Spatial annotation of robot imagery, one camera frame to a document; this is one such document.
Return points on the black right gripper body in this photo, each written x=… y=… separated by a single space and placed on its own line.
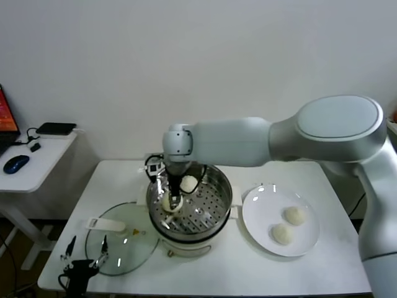
x=175 y=184

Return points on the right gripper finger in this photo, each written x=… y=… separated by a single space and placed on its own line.
x=179 y=207
x=173 y=198

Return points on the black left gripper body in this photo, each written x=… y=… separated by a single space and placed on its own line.
x=81 y=268

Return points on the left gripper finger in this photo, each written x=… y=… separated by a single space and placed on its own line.
x=104 y=248
x=70 y=250

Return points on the white steamed baozi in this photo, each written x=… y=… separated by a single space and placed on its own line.
x=189 y=183
x=167 y=203
x=295 y=215
x=283 y=234

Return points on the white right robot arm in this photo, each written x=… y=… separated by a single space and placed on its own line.
x=279 y=142

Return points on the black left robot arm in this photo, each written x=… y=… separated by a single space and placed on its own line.
x=76 y=288

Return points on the stainless steel steamer basket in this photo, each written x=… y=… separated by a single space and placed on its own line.
x=211 y=214

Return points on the round glass pot lid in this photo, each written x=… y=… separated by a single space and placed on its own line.
x=130 y=254

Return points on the white electric pot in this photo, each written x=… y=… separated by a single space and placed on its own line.
x=186 y=246

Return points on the white round plate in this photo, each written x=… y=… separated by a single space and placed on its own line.
x=263 y=211

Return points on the white side desk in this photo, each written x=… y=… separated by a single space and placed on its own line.
x=31 y=174

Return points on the blue computer mouse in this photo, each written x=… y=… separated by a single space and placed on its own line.
x=16 y=164

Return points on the black flat hard drive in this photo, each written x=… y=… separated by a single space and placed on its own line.
x=56 y=128

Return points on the black laptop red screen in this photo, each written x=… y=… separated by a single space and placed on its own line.
x=6 y=118

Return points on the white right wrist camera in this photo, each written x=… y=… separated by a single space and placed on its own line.
x=154 y=169

